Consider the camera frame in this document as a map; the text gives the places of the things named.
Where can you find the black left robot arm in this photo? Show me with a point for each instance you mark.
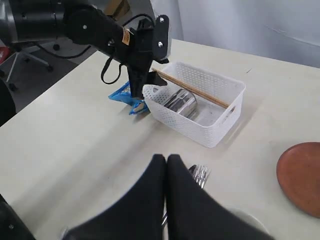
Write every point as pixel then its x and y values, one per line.
pixel 78 20

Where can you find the clear faceted glass cup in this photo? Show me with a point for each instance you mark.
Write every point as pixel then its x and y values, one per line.
pixel 182 102

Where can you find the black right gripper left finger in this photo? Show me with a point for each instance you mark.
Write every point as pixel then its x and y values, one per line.
pixel 136 216

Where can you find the white perforated plastic basket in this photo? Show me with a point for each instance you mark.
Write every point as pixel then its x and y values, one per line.
pixel 209 123

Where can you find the brown wooden plate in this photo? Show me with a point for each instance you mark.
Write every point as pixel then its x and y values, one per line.
pixel 298 175

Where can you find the white floral ceramic bowl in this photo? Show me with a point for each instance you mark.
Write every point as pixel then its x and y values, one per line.
pixel 247 220

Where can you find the blue chips bag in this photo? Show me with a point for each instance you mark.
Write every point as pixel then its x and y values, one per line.
pixel 123 94

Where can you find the silver table knife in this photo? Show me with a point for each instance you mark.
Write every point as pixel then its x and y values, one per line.
pixel 193 169

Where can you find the wooden chopstick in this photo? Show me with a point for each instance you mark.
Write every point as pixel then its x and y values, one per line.
pixel 192 89

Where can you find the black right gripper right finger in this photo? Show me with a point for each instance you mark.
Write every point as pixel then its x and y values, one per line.
pixel 194 215

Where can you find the silver fork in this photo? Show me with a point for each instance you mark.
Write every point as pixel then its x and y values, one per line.
pixel 201 175

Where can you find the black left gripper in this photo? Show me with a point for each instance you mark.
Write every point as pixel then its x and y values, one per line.
pixel 146 39

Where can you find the cardboard box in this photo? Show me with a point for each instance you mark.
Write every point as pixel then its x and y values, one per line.
pixel 116 8

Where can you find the office chair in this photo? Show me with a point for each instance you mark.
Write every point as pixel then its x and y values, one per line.
pixel 12 54

